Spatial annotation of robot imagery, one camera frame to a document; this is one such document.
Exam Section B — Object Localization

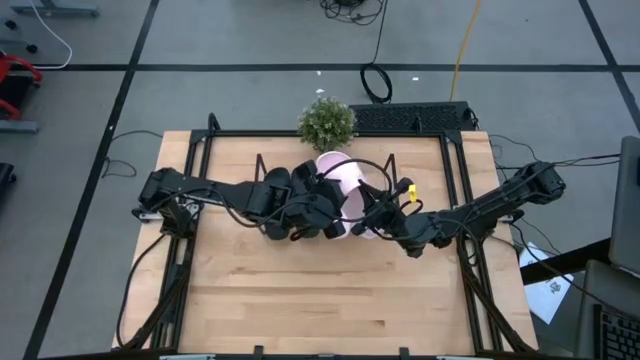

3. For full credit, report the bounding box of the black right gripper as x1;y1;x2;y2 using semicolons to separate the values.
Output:
351;177;415;240

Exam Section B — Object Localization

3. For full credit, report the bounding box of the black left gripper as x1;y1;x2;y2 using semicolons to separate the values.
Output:
282;178;347;240

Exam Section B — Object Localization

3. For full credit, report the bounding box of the pink rubber slide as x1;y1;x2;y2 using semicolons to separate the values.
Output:
315;150;370;201
339;188;384;241

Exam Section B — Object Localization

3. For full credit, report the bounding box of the black rubber slide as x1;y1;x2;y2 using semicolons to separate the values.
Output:
292;159;321;194
263;167;294;201

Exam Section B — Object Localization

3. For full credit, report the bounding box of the green potted plant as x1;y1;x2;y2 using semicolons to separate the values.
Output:
296;96;359;154

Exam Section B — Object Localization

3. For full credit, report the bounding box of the black perforated computer case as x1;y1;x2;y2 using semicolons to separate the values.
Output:
349;101;476;134

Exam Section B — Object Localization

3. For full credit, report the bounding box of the white printed paper sheet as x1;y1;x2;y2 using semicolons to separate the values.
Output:
518;242;576;325

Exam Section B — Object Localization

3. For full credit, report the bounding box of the black desk beam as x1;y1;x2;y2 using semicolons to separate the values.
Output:
519;237;611;286

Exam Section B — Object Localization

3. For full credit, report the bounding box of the grey monitor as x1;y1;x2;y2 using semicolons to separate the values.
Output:
607;134;640;276

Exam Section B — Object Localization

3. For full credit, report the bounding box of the grey metal stand foot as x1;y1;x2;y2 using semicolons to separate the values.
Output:
0;119;40;135
9;0;100;18

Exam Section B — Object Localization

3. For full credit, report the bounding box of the black chair base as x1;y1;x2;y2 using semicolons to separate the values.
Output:
0;162;17;197

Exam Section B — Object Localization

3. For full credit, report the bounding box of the red and black cart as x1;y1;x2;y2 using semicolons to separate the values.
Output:
0;53;44;121

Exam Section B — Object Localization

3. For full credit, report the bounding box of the wooden shelf with black frame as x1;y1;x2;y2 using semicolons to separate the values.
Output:
252;152;404;235

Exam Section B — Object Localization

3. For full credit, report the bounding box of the black metal table frame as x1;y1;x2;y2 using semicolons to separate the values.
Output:
112;112;539;359

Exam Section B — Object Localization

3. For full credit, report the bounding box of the black coiled floor cable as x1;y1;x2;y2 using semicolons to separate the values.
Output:
359;0;394;105

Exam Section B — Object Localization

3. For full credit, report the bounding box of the yellow floor cable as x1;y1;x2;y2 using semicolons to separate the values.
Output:
448;0;484;103

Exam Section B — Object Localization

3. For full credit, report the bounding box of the black cable bundle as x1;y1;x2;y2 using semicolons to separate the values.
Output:
319;0;386;26

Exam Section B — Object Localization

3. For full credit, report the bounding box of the black thin floor cable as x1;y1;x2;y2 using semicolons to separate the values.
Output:
100;129;164;180

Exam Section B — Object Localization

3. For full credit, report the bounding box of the white floor cable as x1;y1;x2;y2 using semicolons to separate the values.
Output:
28;0;74;70

